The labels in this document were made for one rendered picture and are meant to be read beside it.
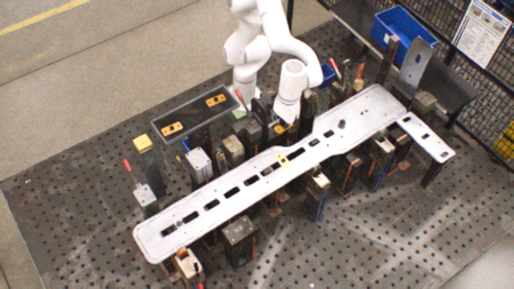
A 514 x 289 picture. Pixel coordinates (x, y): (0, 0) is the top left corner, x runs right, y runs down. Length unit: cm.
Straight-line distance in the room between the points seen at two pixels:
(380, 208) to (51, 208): 159
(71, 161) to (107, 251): 55
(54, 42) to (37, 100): 59
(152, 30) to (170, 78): 55
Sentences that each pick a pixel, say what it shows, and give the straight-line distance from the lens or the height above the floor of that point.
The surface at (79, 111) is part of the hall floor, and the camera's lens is 379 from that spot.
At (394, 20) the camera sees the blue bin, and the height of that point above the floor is 106.
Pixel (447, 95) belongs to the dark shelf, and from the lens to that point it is 254.
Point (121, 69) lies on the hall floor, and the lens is 398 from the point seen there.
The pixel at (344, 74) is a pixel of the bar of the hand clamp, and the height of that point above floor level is 116.
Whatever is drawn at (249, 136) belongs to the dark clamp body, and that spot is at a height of 104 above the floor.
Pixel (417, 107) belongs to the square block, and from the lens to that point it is 246.
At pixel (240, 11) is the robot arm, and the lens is 204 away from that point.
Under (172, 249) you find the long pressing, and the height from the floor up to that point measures 100.
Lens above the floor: 285
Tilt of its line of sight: 56 degrees down
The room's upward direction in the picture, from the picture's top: 1 degrees clockwise
